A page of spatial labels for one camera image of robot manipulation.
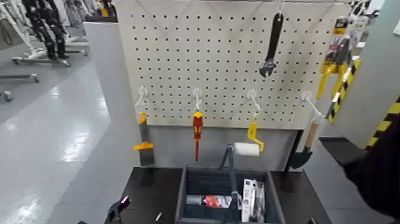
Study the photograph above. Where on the yellow pliers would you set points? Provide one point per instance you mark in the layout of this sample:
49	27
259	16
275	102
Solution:
339	53

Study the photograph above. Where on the white perforated pegboard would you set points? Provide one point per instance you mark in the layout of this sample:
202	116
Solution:
218	62

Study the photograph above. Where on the black adjustable wrench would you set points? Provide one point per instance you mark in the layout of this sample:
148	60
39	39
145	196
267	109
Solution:
274	37

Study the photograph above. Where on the grey and red tube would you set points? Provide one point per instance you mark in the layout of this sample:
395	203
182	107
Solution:
215	201

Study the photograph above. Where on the black pegboard support post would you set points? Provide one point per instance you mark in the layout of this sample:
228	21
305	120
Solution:
295	150

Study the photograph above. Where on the red and yellow screwdriver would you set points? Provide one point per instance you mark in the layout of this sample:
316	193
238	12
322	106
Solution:
197	125

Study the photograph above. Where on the grey packaged tool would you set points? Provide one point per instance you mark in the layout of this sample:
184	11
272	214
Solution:
260	200

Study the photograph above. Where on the white pegboard hook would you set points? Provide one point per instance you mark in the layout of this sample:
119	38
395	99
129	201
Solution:
252	94
142	91
280	6
307	95
197	94

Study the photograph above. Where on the black humanoid robot on stand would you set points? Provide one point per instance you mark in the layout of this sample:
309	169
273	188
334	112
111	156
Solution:
47	28

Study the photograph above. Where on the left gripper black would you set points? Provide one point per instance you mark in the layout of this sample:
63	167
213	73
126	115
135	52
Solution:
82	222

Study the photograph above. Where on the black background equipment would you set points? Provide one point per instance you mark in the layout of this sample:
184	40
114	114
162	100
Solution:
359	7

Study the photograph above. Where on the grey stand leg with caster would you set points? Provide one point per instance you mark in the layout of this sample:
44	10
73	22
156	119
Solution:
22	76

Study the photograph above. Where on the white humanoid robot on stand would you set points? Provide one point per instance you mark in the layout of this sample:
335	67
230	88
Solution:
12	22

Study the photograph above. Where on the white boxed package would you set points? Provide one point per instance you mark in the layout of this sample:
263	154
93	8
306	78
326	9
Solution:
247	200

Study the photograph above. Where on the grey wheeled stand base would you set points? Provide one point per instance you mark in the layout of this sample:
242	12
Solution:
43	60

